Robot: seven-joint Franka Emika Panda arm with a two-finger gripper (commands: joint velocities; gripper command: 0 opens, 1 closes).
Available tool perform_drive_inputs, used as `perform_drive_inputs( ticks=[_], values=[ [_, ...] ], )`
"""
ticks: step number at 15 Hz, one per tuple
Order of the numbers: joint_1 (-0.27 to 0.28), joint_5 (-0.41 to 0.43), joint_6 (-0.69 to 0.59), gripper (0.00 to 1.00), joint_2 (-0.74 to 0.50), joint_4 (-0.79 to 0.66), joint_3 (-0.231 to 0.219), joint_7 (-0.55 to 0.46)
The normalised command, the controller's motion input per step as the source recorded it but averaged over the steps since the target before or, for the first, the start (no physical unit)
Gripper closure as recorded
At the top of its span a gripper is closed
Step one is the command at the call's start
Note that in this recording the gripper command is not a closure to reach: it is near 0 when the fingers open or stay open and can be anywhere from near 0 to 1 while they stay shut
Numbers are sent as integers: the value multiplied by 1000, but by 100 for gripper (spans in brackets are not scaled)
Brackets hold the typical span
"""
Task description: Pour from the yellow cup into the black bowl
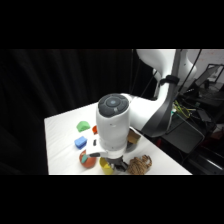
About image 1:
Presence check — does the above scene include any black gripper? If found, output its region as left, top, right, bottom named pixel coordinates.
left=107, top=155, right=130, bottom=173

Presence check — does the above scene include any yellow plastic cup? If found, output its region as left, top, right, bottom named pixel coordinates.
left=98, top=156, right=116, bottom=176

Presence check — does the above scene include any orange plush fruit teal stem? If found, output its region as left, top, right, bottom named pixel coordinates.
left=78, top=149, right=98, bottom=169

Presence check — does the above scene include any blue block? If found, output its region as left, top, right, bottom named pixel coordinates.
left=73, top=135, right=88, bottom=150

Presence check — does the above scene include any green foam block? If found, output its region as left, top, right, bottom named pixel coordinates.
left=76, top=120, right=92, bottom=133

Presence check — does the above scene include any black robot stand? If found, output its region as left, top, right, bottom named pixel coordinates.
left=151, top=113, right=224, bottom=176

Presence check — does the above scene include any black curtain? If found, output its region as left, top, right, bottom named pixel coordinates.
left=0, top=49, right=158, bottom=176

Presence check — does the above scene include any dark monitor screen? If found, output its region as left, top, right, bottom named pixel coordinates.
left=194, top=63, right=224, bottom=92

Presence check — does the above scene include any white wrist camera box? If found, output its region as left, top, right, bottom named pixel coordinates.
left=84, top=137, right=110, bottom=159

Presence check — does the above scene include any yellow green cable bundle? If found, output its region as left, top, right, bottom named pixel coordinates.
left=171, top=99, right=198, bottom=120

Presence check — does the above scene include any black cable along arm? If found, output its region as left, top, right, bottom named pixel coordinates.
left=176, top=49, right=203, bottom=94

